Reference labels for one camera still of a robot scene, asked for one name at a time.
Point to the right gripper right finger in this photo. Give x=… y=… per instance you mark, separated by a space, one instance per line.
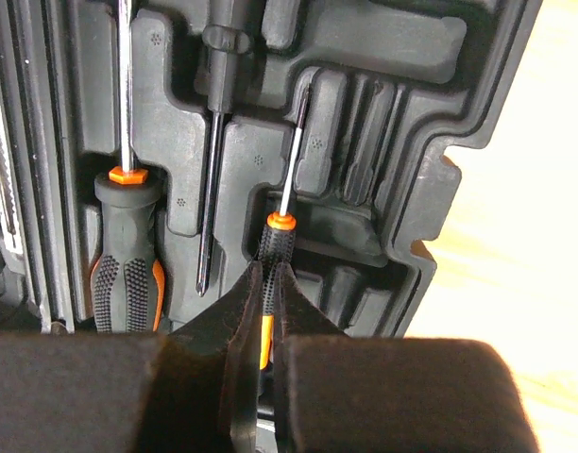
x=335 y=393

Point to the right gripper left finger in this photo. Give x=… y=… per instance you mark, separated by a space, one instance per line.
x=194 y=390

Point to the black handled nut driver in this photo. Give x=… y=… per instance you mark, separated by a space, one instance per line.
x=127 y=281

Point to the black plastic tool case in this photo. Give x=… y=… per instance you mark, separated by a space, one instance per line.
x=393 y=84

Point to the orange black screwdriver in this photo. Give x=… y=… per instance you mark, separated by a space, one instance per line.
x=227 y=39

